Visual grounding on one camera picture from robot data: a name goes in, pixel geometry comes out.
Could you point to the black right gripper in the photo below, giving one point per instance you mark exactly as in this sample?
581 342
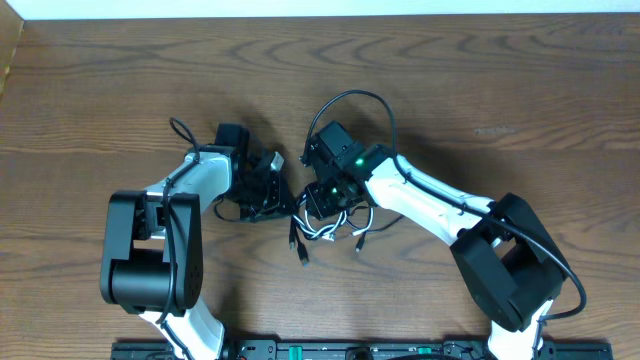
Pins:
323 209

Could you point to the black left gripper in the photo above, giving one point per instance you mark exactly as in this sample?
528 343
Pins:
276 206

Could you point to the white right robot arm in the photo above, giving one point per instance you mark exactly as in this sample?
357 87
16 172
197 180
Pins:
508 261

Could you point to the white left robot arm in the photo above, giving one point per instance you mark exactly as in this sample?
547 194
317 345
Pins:
153 262

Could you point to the black mounting rail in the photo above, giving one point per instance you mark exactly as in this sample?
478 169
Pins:
459 349

